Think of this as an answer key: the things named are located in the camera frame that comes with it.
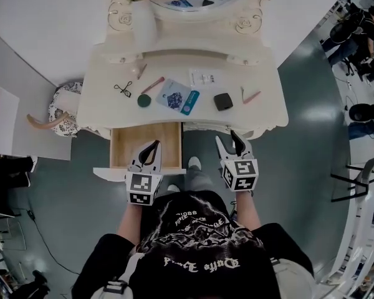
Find person's right forearm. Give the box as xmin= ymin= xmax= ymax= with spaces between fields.
xmin=234 ymin=191 xmax=263 ymax=232

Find person's left forearm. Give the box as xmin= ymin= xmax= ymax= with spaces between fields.
xmin=116 ymin=201 xmax=144 ymax=247

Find white vase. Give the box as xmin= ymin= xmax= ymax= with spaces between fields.
xmin=131 ymin=0 xmax=158 ymax=48

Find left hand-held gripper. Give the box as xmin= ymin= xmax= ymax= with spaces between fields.
xmin=124 ymin=140 xmax=164 ymax=206

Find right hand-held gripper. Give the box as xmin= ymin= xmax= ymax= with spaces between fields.
xmin=215 ymin=130 xmax=259 ymax=194

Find person's grey trousers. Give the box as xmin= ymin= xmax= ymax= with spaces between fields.
xmin=183 ymin=163 xmax=216 ymax=196

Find pink makeup brush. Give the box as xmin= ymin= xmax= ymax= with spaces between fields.
xmin=140 ymin=77 xmax=165 ymax=95

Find black square compact case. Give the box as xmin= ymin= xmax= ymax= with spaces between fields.
xmin=213 ymin=92 xmax=234 ymax=112

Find black frame grey chair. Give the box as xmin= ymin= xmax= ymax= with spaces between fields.
xmin=330 ymin=153 xmax=374 ymax=204

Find white backpack strap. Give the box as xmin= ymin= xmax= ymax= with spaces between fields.
xmin=93 ymin=250 xmax=146 ymax=299

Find black eyelash curler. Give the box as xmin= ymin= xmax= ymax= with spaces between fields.
xmin=113 ymin=80 xmax=133 ymax=98

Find white sachet packet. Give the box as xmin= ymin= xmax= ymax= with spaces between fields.
xmin=188 ymin=68 xmax=223 ymax=87

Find large white wooden drawer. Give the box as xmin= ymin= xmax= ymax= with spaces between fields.
xmin=93 ymin=121 xmax=187 ymax=183

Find white dressing table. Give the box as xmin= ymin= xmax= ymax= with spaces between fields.
xmin=76 ymin=0 xmax=290 ymax=140

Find wooden chair floral cushion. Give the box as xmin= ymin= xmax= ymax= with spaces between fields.
xmin=26 ymin=79 xmax=84 ymax=138

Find person's black printed shirt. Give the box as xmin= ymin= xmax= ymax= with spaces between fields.
xmin=71 ymin=190 xmax=315 ymax=299

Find white storage shelf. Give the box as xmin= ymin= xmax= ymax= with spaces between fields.
xmin=327 ymin=179 xmax=374 ymax=299

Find black floor cable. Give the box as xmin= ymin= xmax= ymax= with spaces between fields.
xmin=17 ymin=209 xmax=80 ymax=275

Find blue face mask packet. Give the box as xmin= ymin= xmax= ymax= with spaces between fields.
xmin=155 ymin=78 xmax=202 ymax=116

